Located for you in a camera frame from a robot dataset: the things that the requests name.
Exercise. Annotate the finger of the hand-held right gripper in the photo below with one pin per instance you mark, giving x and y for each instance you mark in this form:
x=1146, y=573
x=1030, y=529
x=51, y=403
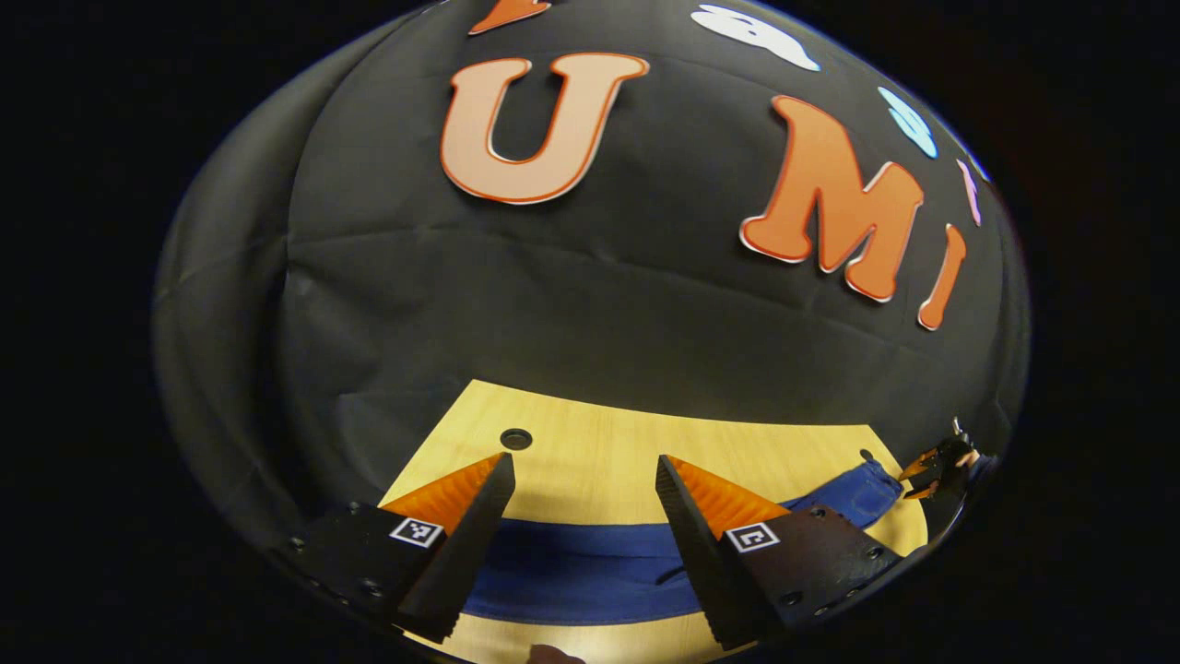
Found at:
x=940, y=461

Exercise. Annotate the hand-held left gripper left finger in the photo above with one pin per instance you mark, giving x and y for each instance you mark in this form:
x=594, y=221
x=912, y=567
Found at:
x=470, y=553

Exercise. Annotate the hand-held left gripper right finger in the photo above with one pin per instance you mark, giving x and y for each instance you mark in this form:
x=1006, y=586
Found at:
x=696, y=553

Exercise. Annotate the blue jeans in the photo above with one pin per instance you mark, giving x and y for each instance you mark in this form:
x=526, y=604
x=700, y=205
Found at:
x=590, y=572

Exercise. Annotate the black backdrop cloth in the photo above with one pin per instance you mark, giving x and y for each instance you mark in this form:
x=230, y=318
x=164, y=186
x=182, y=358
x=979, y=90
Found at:
x=599, y=304

